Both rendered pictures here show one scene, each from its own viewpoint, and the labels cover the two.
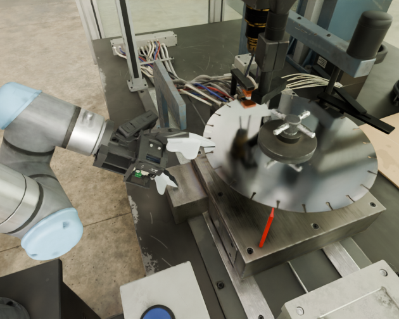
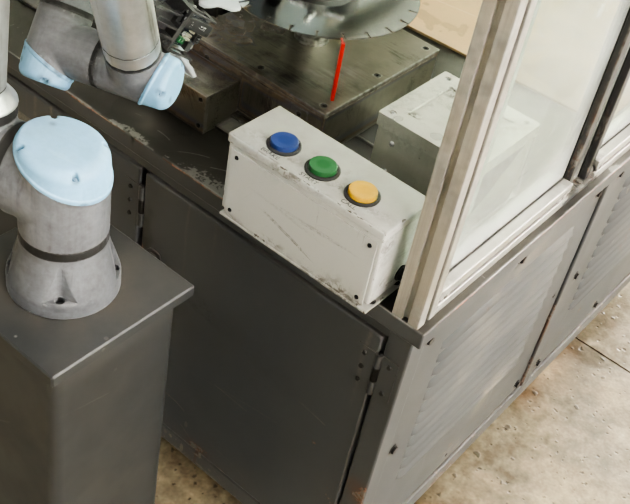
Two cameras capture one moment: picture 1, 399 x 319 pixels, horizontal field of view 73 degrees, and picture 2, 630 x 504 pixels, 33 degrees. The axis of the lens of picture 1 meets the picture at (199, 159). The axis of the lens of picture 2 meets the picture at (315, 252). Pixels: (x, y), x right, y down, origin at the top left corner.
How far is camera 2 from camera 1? 1.27 m
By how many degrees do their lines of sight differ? 27
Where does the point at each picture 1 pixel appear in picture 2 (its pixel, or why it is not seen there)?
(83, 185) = not seen: outside the picture
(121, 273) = not seen: outside the picture
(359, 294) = (434, 94)
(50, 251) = (169, 94)
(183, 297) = (293, 126)
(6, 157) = (63, 23)
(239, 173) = (291, 19)
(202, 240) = not seen: hidden behind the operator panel
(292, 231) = (357, 83)
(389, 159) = (431, 19)
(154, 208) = (159, 125)
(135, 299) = (251, 136)
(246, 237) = (313, 96)
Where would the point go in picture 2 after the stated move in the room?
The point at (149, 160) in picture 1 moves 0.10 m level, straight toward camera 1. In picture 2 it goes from (195, 17) to (241, 49)
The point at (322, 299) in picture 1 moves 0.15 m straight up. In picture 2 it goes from (407, 102) to (429, 14)
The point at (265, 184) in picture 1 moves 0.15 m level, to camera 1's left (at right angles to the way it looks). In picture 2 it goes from (323, 23) to (236, 37)
